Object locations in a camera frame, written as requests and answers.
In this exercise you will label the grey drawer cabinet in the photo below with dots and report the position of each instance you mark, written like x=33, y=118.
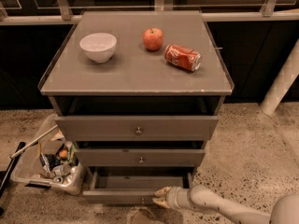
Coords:
x=135, y=82

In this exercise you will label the grey middle drawer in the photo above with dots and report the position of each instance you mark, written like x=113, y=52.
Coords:
x=140, y=157

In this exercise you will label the black bar on floor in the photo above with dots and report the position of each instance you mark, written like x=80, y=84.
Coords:
x=5, y=175

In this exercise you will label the white ceramic bowl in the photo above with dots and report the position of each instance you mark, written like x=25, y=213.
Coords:
x=99, y=47

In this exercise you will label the grey top drawer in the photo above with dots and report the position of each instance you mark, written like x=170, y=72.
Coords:
x=137, y=128

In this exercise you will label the silver can in bin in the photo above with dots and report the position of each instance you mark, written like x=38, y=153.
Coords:
x=62, y=170

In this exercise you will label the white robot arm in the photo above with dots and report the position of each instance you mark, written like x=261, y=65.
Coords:
x=201, y=199

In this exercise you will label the grey bottom drawer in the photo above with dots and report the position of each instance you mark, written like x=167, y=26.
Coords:
x=134, y=185

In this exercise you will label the small orange fruit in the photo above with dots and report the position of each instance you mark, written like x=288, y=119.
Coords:
x=63, y=154

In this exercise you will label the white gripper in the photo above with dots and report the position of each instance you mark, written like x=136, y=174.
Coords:
x=175, y=197

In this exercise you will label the red soda can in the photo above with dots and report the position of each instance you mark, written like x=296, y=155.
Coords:
x=183, y=57

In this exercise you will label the red apple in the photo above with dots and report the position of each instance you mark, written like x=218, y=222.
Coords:
x=153, y=39

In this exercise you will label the white diagonal post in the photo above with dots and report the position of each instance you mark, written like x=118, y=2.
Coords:
x=282, y=83

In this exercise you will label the metal stick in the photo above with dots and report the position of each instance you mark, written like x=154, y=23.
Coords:
x=35, y=141

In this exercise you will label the clear plastic storage bin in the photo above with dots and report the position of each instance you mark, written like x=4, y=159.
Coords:
x=35, y=164

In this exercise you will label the grey drawer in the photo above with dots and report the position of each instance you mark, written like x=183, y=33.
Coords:
x=140, y=157
x=134, y=185
x=137, y=128

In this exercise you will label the metal window railing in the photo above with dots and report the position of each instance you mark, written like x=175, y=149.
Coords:
x=31, y=12

